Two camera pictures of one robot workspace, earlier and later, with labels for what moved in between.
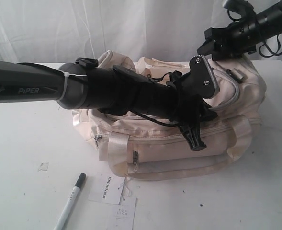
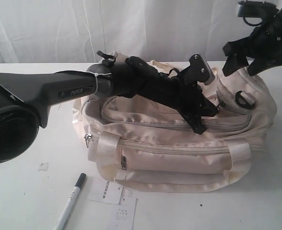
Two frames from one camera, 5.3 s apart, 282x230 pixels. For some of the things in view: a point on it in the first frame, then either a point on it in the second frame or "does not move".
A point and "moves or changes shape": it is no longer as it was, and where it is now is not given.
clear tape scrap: x=44 y=166 does not move
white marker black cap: x=70 y=202 does not move
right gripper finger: x=208 y=47 to x=236 y=51
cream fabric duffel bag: x=140 y=147 moves or changes shape
